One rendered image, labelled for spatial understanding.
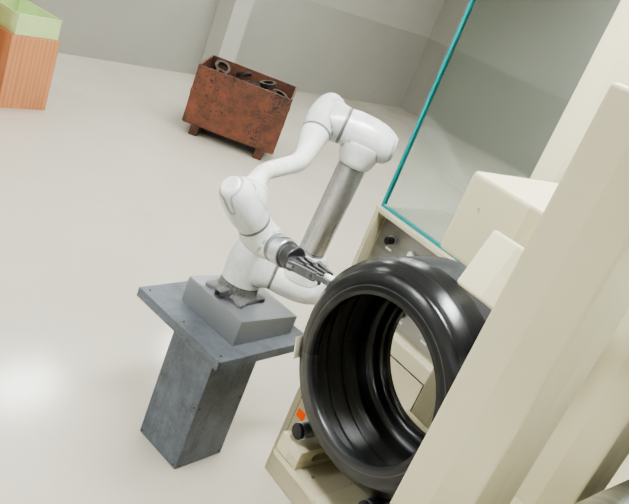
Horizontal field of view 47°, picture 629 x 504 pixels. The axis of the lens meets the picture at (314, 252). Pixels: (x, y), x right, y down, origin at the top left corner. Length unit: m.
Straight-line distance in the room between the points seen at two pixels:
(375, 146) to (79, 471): 1.63
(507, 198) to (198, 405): 1.92
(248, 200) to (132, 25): 7.15
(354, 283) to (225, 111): 5.47
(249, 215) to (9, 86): 4.54
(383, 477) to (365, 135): 1.19
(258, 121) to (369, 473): 5.59
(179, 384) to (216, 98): 4.51
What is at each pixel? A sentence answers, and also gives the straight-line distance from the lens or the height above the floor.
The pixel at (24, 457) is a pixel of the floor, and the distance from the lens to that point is 2.99.
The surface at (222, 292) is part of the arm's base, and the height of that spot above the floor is 0.79.
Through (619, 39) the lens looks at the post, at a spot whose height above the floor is 2.07.
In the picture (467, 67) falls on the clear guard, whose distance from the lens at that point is 2.53.
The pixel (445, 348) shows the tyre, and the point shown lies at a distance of 1.58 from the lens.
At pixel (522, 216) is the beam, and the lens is 1.18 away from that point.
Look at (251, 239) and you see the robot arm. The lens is 2.12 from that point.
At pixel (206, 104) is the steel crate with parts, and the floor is 0.34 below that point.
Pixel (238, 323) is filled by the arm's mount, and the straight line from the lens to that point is 2.63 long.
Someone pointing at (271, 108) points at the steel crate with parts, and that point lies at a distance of 7.05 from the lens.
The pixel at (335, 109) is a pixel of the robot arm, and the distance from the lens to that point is 2.48.
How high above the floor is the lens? 2.01
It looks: 21 degrees down
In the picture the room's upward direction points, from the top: 22 degrees clockwise
